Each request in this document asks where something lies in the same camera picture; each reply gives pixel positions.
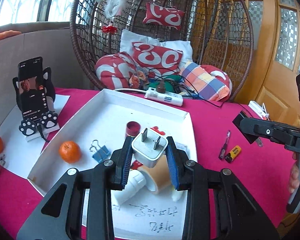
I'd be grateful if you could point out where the orange mandarin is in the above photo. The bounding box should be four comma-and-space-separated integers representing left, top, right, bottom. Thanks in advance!
58, 141, 82, 164

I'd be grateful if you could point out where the red rectangular box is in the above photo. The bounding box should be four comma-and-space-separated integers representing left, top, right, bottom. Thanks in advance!
130, 160, 143, 170

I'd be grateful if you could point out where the white USB charger plug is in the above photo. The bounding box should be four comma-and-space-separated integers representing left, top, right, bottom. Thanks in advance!
132, 128, 168, 168

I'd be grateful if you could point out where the right hand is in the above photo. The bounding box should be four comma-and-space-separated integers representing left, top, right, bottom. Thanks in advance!
288, 152, 300, 194

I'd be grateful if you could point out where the blue binder clip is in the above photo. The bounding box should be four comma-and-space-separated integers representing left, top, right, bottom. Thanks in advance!
89, 140, 111, 163

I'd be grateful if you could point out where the yellow lighter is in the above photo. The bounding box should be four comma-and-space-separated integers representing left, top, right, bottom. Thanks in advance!
224, 145, 242, 163

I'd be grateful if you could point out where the white power strip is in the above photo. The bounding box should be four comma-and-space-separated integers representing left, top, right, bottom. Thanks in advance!
145, 88, 183, 106
248, 100, 270, 121

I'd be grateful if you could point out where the black red pen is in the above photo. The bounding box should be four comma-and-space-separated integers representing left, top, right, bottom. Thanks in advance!
218, 130, 231, 160

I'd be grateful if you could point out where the white plastic bottle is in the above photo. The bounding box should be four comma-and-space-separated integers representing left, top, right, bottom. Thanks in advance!
111, 170, 146, 206

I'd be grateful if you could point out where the white cardboard tray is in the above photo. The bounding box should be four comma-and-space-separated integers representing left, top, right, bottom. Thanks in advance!
28, 89, 197, 239

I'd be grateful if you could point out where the brown tape roll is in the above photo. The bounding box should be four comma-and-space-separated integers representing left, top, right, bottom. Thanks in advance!
138, 155, 171, 194

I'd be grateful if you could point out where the dark red small jar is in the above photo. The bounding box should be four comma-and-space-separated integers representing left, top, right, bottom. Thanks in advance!
126, 121, 141, 137

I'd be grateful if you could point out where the plaid checkered cushion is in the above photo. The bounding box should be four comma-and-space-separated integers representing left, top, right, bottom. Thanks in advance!
180, 61, 232, 101

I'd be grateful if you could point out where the small white medicine box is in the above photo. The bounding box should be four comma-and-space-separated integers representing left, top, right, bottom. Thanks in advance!
175, 142, 190, 158

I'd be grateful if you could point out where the white paper sheet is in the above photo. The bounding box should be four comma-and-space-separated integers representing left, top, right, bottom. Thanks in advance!
0, 94, 71, 181

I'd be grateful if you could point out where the cat shaped phone stand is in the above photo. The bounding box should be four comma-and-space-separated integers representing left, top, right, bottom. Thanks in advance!
12, 67, 58, 142

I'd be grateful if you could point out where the green pouch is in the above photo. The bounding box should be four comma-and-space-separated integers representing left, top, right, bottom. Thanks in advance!
148, 74, 181, 94

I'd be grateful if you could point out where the red white seat cushion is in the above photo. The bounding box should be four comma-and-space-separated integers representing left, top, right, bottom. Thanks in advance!
94, 51, 233, 102

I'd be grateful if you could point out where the smartphone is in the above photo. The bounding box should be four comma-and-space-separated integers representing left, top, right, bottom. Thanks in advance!
18, 56, 49, 121

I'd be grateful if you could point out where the red white square cushion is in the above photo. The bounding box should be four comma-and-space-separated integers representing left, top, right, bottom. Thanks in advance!
132, 42, 183, 75

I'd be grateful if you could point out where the wooden glass door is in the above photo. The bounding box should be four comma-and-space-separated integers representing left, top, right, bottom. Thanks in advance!
235, 0, 300, 127

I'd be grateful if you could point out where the wicker hanging egg chair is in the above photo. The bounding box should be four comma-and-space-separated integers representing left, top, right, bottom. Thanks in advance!
70, 0, 254, 100

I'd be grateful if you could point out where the red white headrest pillow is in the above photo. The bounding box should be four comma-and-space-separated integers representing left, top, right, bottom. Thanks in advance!
142, 2, 185, 31

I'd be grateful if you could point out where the orange cloth on sill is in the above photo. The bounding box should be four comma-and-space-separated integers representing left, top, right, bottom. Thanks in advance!
0, 30, 22, 40

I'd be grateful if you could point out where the black cable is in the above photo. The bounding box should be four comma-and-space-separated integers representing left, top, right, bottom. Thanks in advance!
137, 67, 253, 113

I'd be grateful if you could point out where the window frame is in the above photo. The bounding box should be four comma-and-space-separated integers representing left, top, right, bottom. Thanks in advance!
0, 0, 86, 29

